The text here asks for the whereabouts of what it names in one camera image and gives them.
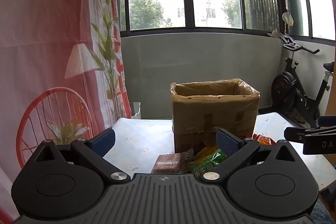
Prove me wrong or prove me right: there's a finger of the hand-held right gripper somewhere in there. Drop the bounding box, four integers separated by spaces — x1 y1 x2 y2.
284 126 336 142
316 115 336 127

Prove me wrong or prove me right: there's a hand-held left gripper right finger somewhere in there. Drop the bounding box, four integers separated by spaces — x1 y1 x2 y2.
201 128 306 185

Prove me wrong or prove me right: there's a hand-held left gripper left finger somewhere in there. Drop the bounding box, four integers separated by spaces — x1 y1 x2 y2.
25 128 131 185

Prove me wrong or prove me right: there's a green snack packet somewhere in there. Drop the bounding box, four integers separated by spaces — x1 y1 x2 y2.
188 147 228 174

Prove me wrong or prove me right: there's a cardboard box with plastic liner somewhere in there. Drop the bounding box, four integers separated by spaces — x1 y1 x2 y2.
170 78 261 155

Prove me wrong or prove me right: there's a wooden board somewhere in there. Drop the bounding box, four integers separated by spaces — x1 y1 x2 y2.
325 82 336 119

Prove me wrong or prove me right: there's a red-orange snack packet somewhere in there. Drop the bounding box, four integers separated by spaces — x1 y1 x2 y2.
252 134 277 146

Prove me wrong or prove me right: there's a black exercise bike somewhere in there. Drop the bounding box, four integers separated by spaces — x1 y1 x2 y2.
268 30 336 128

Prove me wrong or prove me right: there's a white plastic bin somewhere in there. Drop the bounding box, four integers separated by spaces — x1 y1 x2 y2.
132 102 142 119

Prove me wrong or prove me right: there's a large red snack packet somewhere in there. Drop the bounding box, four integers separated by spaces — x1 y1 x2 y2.
151 153 185 174

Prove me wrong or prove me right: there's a beige rag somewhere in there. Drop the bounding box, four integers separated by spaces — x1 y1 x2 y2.
267 29 285 39

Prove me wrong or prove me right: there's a white cloth bundle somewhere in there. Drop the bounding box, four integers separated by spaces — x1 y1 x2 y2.
282 12 294 28

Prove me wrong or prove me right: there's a printed curtain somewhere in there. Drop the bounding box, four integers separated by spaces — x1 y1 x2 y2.
0 0 132 216

